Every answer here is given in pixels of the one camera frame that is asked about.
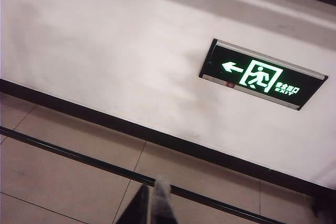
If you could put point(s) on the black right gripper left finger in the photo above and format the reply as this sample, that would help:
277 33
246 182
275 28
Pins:
139 208

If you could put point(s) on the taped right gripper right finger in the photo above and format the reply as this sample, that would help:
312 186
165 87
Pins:
162 203

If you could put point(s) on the black green exit sign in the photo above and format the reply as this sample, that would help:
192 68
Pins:
296 87

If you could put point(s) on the black wall baseboard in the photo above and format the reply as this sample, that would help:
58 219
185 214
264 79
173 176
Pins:
131 127

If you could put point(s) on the black floor rail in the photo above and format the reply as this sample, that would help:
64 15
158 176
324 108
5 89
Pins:
78 153

